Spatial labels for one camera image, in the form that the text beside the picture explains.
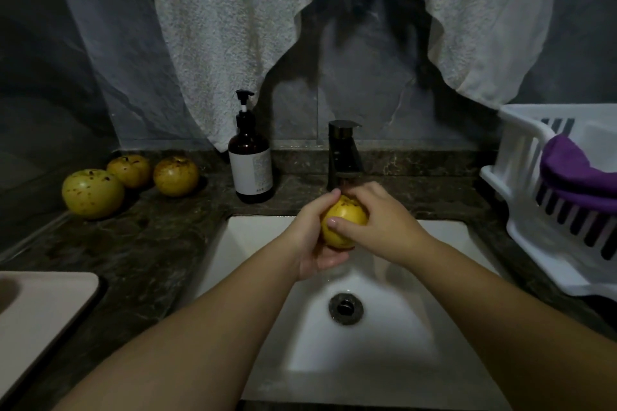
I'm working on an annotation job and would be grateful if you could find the white hanging towel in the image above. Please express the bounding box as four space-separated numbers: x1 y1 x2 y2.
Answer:
120 0 567 152

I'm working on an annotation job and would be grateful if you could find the person's right hand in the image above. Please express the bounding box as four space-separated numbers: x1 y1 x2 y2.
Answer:
321 180 442 270

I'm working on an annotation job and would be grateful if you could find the person's left forearm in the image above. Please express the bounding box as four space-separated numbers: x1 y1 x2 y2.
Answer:
53 244 302 411

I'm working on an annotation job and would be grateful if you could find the black faucet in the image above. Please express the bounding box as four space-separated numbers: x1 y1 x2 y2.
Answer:
328 119 366 190

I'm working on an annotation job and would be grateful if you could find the white plastic basket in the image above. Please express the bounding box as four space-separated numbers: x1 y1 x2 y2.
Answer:
480 103 617 301

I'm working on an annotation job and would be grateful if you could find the group of yellow apples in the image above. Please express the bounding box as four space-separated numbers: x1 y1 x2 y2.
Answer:
62 153 202 221

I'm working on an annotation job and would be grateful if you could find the purple cloth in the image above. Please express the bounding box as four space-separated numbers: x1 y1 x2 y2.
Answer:
540 133 617 214

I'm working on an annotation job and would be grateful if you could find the metal sink drain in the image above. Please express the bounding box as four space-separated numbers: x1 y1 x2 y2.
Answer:
328 292 366 326

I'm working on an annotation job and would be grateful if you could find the white sink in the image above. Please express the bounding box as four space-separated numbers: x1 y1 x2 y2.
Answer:
188 215 517 411

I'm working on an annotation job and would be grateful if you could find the dark soap pump bottle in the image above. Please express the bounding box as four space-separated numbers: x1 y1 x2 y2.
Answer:
228 90 276 205

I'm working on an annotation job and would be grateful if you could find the beige plastic tray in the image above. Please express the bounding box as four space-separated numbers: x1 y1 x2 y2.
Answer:
0 271 102 402

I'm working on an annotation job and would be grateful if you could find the person's right forearm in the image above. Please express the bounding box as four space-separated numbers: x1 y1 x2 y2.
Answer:
415 237 617 411

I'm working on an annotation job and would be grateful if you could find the person's left hand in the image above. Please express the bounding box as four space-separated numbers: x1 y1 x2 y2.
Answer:
278 189 354 282

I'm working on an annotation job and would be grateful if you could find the spotted yellow apple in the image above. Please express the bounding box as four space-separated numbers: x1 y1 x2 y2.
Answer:
321 194 370 251

